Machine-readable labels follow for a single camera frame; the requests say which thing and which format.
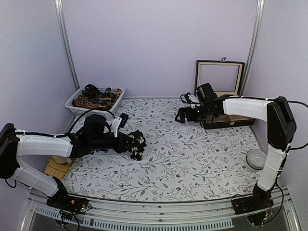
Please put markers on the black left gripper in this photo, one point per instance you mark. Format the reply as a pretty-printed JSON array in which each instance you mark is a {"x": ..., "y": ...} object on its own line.
[{"x": 121, "y": 146}]

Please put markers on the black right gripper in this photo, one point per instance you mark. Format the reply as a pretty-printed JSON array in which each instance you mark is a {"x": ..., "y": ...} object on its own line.
[{"x": 183, "y": 110}]

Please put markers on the black floral tie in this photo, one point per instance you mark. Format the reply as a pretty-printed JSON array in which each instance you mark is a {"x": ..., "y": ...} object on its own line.
[{"x": 137, "y": 145}]

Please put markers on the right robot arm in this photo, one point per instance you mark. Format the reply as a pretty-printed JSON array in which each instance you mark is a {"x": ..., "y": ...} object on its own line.
[{"x": 275, "y": 113}]

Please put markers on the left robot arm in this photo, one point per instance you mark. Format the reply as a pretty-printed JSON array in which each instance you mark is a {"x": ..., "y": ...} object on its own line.
[{"x": 95, "y": 135}]

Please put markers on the brown patterned ties pile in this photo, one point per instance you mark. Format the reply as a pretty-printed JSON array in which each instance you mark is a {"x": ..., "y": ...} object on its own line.
[{"x": 92, "y": 98}]

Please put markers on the floral tablecloth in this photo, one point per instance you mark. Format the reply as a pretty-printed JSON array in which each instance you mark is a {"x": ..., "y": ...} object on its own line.
[{"x": 181, "y": 162}]

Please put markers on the white ceramic mug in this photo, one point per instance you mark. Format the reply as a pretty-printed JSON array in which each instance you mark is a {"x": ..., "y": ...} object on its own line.
[{"x": 62, "y": 160}]

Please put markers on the woven bamboo tray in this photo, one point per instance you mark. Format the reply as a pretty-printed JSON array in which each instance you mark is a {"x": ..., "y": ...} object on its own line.
[{"x": 57, "y": 170}]

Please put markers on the patterned round bowl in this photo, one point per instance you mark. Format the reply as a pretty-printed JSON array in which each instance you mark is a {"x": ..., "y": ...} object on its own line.
[{"x": 255, "y": 158}]

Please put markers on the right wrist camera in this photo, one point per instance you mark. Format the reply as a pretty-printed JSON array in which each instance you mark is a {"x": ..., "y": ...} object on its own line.
[{"x": 190, "y": 99}]

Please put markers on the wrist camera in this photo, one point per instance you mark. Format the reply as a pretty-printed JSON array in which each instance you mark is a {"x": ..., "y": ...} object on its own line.
[
  {"x": 190, "y": 99},
  {"x": 117, "y": 123}
]

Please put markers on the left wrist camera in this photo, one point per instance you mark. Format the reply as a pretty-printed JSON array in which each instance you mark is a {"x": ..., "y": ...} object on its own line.
[{"x": 117, "y": 123}]

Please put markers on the aluminium front rail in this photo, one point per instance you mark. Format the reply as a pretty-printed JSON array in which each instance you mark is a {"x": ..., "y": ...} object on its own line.
[{"x": 212, "y": 215}]

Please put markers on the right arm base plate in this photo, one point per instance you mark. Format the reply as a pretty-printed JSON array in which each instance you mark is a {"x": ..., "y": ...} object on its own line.
[{"x": 242, "y": 204}]

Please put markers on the right metal frame post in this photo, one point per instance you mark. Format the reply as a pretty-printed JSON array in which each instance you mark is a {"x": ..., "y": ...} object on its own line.
[{"x": 253, "y": 44}]

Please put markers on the metal frame post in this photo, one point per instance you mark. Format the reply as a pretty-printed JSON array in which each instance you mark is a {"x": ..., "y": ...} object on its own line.
[
  {"x": 63, "y": 31},
  {"x": 253, "y": 44}
]

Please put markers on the left metal frame post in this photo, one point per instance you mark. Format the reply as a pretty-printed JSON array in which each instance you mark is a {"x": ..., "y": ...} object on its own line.
[{"x": 63, "y": 31}]

